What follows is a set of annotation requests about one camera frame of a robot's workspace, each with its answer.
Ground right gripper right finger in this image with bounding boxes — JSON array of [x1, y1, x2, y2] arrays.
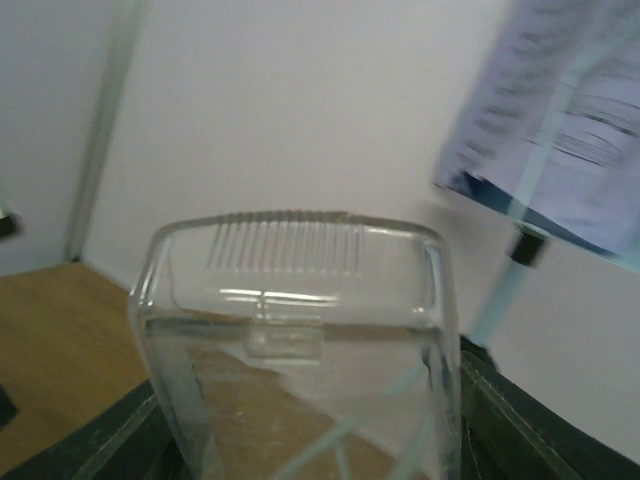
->
[[460, 336, 639, 480]]

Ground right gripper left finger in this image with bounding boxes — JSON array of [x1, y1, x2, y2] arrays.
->
[[1, 380, 191, 479]]

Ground clear plastic metronome cover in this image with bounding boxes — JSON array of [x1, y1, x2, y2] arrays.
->
[[128, 210, 461, 479]]

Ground light blue music stand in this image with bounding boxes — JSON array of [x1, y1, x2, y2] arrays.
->
[[279, 0, 640, 480]]

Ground sheet music pages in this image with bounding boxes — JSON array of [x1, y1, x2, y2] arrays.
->
[[436, 1, 639, 257]]

